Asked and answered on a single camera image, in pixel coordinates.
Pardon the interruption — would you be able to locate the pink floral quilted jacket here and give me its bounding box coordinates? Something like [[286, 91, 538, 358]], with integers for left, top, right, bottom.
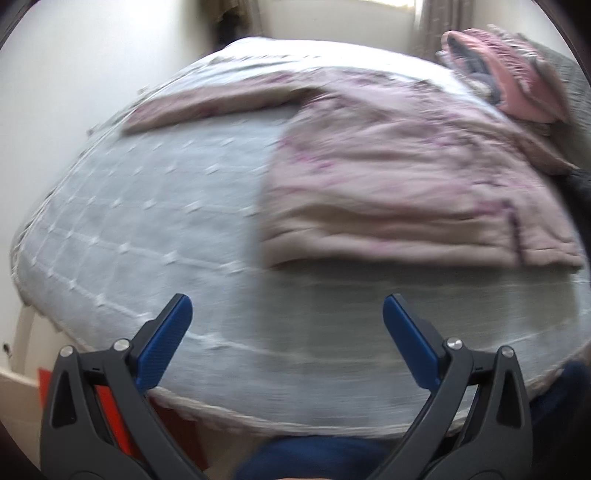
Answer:
[[123, 68, 583, 268]]

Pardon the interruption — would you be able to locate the grey white quilted bedspread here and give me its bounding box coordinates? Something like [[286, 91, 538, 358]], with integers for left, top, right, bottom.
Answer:
[[11, 37, 590, 438]]

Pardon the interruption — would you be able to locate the pink folded blanket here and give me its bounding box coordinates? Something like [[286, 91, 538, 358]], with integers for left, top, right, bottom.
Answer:
[[437, 25, 571, 124]]

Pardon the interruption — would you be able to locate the grey curtain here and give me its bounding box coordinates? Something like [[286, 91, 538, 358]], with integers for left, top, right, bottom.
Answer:
[[411, 0, 475, 60]]

